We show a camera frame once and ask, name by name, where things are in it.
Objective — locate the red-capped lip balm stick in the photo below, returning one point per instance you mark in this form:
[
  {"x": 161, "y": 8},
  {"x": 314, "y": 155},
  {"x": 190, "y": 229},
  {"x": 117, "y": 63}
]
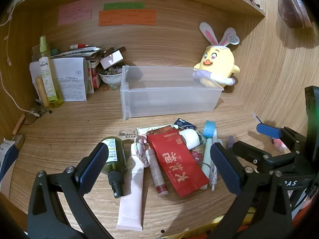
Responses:
[{"x": 157, "y": 171}]

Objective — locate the orange paper note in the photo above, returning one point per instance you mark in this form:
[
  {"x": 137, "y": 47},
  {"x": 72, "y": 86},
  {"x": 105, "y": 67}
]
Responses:
[{"x": 127, "y": 18}]

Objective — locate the tall yellow-green spray bottle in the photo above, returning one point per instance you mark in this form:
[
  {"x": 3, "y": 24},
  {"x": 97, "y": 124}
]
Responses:
[{"x": 49, "y": 79}]

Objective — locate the red paper packet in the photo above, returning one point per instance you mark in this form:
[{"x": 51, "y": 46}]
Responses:
[{"x": 179, "y": 161}]

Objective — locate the pink cream tube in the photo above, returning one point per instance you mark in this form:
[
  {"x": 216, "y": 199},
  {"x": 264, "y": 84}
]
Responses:
[{"x": 132, "y": 199}]

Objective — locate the dark blue small box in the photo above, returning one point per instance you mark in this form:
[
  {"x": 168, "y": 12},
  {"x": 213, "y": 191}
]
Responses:
[{"x": 185, "y": 123}]

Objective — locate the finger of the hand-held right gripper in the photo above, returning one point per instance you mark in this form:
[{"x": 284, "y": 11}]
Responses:
[
  {"x": 268, "y": 130},
  {"x": 251, "y": 154}
]

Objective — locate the yellow chick plush toy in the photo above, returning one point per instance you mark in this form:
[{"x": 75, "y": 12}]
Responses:
[{"x": 216, "y": 62}]

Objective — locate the stack of booklets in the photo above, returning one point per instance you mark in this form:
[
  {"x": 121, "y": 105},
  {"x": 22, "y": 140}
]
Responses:
[{"x": 77, "y": 52}]

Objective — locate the dark brown object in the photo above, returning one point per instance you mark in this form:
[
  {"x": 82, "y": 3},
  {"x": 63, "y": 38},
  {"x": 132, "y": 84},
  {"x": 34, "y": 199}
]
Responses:
[{"x": 291, "y": 2}]

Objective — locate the pale green pen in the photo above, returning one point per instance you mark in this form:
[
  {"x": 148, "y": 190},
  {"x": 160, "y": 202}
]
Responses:
[{"x": 206, "y": 161}]

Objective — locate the yellow lip balm stick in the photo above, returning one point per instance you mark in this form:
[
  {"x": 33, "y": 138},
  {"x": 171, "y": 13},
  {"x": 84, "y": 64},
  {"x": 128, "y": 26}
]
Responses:
[{"x": 42, "y": 92}]

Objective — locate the dark green spray bottle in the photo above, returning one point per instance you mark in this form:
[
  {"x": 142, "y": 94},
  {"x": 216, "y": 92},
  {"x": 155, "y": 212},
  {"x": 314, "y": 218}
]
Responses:
[{"x": 116, "y": 161}]

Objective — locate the small cardboard box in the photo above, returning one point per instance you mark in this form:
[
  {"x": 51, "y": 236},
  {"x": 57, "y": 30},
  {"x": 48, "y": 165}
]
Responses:
[{"x": 112, "y": 59}]

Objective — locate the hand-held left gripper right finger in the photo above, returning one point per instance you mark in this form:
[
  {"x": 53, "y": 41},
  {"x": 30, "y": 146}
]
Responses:
[{"x": 225, "y": 169}]

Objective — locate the red marker pen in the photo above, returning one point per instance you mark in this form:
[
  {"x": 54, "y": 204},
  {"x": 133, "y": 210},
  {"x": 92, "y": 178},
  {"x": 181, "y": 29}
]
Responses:
[{"x": 79, "y": 46}]

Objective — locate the pink bear charm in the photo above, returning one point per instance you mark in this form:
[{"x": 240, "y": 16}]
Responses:
[{"x": 197, "y": 156}]

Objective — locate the white bowl of pebbles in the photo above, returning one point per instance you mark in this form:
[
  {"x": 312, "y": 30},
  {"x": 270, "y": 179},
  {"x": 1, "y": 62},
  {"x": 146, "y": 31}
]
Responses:
[{"x": 112, "y": 77}]

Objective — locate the blue and white carton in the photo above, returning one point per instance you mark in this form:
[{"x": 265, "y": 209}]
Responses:
[{"x": 6, "y": 164}]

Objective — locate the purple pen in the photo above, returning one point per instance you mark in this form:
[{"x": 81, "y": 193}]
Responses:
[{"x": 230, "y": 142}]

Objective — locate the white eraser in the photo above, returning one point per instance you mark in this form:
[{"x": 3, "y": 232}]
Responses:
[{"x": 125, "y": 135}]

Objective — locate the wooden stick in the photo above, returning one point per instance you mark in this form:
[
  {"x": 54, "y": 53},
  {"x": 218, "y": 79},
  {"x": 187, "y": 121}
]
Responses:
[{"x": 18, "y": 124}]

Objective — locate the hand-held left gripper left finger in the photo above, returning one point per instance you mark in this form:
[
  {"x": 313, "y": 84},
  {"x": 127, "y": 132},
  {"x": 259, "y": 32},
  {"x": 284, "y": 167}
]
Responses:
[{"x": 93, "y": 165}]

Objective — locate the white bandage roll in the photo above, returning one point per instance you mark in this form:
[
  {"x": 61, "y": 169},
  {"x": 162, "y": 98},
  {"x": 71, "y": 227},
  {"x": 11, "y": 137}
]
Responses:
[{"x": 190, "y": 139}]

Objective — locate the clear plastic storage bin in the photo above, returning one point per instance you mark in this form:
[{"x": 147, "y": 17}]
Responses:
[{"x": 169, "y": 99}]

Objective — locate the white printed paper box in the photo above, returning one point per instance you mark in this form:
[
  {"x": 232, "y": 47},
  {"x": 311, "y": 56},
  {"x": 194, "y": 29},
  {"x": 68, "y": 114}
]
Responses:
[{"x": 71, "y": 79}]

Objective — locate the pink paper note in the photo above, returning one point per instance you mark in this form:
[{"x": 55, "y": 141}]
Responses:
[{"x": 74, "y": 12}]

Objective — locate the colourful fruit print box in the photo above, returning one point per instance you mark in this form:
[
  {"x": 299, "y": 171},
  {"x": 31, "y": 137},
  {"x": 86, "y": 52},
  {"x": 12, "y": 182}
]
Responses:
[{"x": 92, "y": 77}]

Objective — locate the blue tape roll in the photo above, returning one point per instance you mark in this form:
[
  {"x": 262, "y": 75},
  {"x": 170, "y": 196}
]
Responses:
[{"x": 208, "y": 129}]

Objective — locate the clear eyeglasses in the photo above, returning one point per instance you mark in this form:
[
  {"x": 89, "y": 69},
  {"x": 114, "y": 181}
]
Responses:
[{"x": 35, "y": 114}]

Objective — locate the patterned wrapper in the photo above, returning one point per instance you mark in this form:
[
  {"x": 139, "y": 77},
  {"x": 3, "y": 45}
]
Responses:
[{"x": 140, "y": 149}]

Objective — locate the green paper note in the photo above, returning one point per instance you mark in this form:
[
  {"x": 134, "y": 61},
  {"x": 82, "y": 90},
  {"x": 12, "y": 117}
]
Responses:
[{"x": 124, "y": 6}]

